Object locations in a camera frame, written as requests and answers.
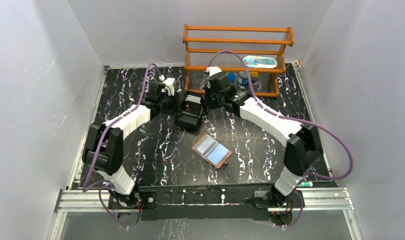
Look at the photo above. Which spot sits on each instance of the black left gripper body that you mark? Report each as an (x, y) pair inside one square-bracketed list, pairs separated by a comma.
[(175, 100)]

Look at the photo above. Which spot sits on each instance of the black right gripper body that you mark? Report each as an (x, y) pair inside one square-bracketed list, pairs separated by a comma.
[(213, 100)]

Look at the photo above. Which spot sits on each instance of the brown leather card holder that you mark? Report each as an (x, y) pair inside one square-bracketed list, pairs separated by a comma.
[(212, 151)]

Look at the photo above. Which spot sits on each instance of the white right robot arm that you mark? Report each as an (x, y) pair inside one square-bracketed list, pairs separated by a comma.
[(301, 140)]

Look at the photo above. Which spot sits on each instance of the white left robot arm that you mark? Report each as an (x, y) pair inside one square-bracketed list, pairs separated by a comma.
[(104, 145)]

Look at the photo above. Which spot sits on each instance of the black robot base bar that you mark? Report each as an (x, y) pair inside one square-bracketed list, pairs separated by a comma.
[(254, 201)]

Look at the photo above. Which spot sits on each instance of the black card dispenser box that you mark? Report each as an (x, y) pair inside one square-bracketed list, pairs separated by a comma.
[(190, 114)]

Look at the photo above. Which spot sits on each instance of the small blue cube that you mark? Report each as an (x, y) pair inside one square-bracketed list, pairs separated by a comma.
[(231, 76)]

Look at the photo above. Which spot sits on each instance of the blue white can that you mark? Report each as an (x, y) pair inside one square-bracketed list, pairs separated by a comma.
[(242, 80)]

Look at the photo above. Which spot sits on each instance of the blue white packaged item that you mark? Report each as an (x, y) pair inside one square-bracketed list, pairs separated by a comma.
[(253, 61)]

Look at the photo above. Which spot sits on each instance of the orange wooden shelf rack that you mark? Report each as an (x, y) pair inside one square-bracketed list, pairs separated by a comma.
[(226, 46)]

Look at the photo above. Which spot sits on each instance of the green white marker pen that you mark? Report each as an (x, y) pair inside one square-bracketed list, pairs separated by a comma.
[(306, 184)]

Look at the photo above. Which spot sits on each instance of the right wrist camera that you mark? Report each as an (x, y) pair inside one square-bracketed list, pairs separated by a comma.
[(217, 80)]

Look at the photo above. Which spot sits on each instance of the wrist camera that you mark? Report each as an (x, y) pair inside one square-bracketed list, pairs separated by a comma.
[(161, 91), (217, 80)]

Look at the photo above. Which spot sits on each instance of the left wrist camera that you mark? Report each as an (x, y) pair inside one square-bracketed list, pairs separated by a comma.
[(161, 91)]

